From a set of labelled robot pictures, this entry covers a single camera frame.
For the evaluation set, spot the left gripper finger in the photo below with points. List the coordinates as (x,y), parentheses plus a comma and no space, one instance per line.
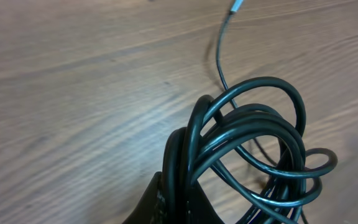
(152,207)

